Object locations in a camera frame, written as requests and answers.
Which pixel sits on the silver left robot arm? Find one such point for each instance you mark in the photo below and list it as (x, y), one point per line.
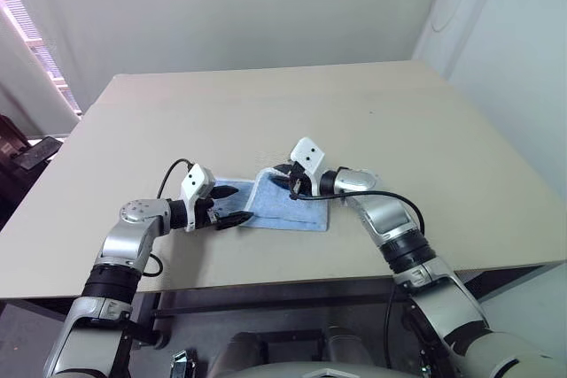
(128, 236)

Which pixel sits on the small silver metal bracket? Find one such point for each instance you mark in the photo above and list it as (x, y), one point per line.
(182, 362)

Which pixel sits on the window with building view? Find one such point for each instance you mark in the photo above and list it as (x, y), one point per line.
(35, 33)

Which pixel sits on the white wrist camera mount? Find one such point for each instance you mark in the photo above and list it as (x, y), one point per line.
(195, 183)
(308, 156)

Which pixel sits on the black metal table frame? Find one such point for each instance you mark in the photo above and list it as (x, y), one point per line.
(266, 296)

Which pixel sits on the dark chair at left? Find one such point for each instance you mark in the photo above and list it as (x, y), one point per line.
(11, 161)

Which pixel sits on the light blue cloth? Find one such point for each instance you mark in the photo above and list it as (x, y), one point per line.
(283, 212)

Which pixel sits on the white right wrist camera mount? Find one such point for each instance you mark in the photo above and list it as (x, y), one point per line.
(308, 156)

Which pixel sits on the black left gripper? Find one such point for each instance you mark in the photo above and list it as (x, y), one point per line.
(207, 216)

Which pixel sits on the white curtain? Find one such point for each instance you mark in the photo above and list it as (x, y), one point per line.
(31, 94)

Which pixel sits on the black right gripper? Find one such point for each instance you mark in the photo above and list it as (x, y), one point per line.
(297, 181)

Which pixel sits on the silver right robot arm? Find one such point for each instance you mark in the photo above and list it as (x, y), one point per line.
(398, 227)

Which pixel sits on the black flat device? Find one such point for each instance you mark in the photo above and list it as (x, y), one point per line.
(37, 153)

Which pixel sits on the grey robot torso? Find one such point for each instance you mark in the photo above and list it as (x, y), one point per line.
(310, 371)

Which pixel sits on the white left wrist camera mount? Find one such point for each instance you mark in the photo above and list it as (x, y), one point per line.
(195, 183)

